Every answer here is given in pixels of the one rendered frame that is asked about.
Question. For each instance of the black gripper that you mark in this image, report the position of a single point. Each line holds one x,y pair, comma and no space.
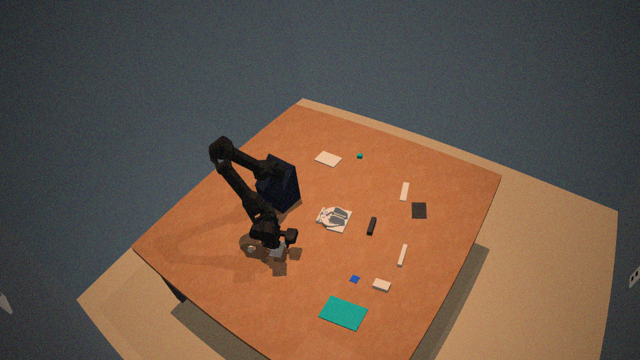
290,236

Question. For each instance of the teal flat rectangular plate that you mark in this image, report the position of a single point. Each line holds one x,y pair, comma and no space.
343,313

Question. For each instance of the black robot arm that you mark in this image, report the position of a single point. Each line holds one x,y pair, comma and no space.
252,201

